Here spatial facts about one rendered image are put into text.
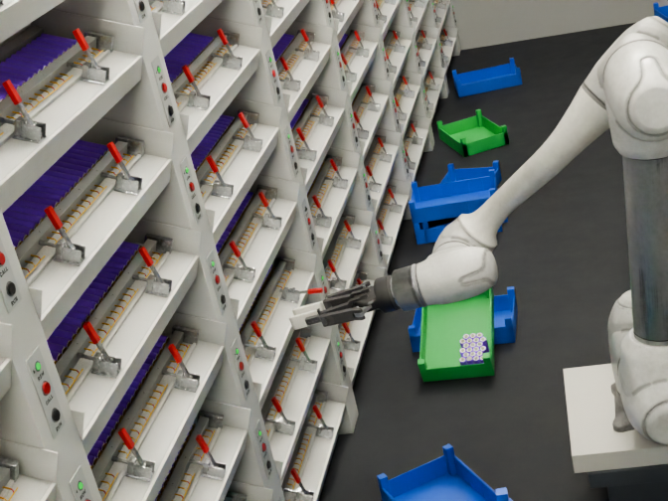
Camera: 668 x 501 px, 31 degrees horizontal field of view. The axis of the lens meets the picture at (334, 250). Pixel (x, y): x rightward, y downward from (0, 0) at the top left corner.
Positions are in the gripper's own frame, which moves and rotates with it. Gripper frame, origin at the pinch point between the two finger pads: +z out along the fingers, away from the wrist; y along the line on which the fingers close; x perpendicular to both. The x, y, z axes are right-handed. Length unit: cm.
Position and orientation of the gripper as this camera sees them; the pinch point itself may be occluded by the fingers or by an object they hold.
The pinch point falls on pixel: (307, 315)
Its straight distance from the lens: 256.6
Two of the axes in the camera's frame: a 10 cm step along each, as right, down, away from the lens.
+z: -9.2, 2.6, 3.0
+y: 1.6, -4.3, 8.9
